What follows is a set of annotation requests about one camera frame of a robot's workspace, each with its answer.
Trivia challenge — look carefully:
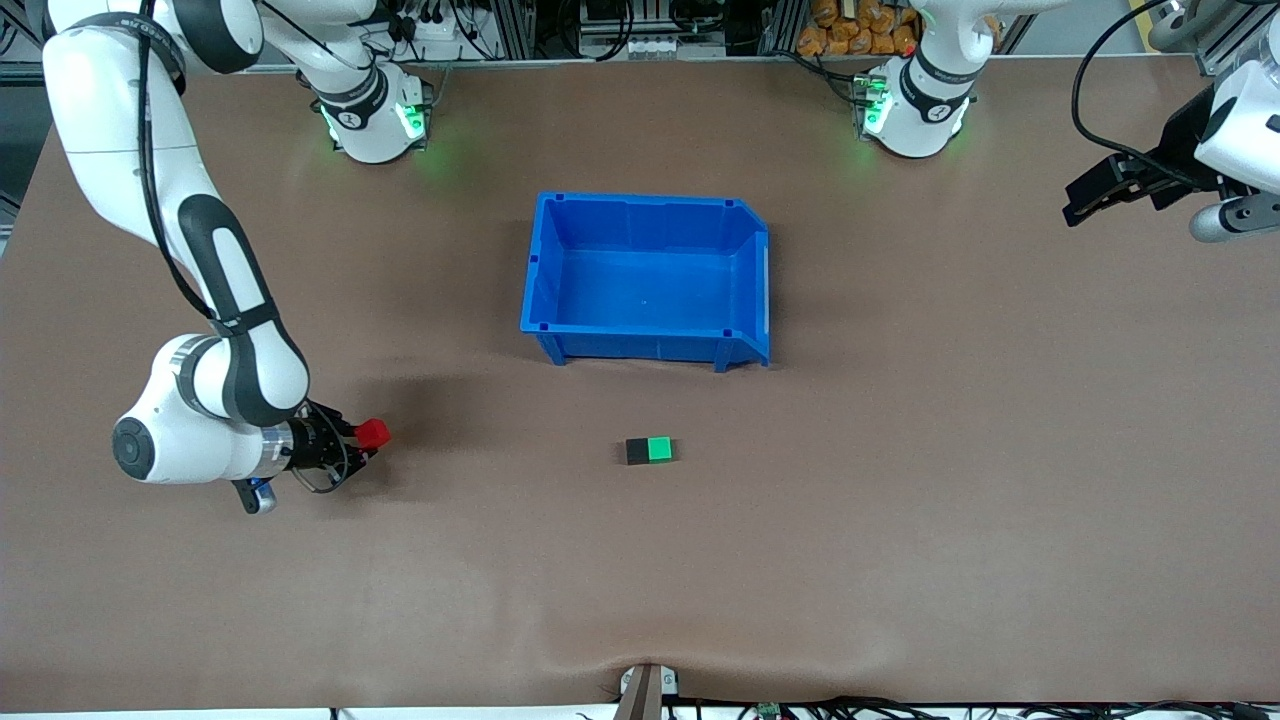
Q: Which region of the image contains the aluminium frame profile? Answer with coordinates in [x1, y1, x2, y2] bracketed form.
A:
[1195, 0, 1280, 77]

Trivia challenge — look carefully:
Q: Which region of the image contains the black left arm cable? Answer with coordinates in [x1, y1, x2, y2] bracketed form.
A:
[1070, 0, 1216, 186]

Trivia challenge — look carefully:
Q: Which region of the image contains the white power strip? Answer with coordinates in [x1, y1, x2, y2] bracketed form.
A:
[395, 8, 471, 49]

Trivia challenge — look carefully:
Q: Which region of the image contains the blue plastic storage bin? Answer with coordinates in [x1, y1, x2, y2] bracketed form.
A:
[519, 192, 772, 373]

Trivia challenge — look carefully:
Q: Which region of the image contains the metal table edge clamp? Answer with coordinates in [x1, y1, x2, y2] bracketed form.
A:
[618, 662, 681, 720]

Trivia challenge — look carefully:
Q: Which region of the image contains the orange snack packets bag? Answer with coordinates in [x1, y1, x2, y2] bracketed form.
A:
[796, 0, 923, 57]

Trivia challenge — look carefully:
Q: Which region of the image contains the fabric table cover mat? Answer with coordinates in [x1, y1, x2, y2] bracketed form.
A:
[0, 55, 1280, 713]

